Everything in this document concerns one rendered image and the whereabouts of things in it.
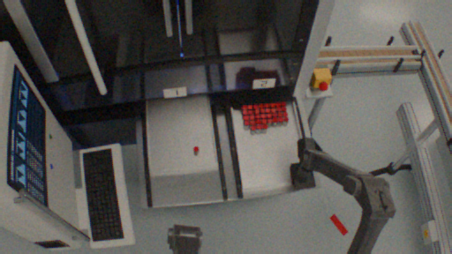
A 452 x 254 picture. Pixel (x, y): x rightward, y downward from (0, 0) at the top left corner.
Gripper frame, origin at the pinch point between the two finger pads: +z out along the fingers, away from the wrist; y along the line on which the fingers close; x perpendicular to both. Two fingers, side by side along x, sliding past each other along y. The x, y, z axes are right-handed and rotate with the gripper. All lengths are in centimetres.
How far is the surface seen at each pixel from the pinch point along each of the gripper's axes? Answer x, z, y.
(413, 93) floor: -135, 92, 83
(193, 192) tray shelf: 38.6, 2.6, 2.3
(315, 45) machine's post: -9, -34, 38
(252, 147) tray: 14.1, 2.6, 17.9
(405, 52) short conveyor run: -73, -2, 57
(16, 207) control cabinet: 88, -51, -16
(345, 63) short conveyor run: -34, -2, 51
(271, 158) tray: 7.6, 2.6, 12.5
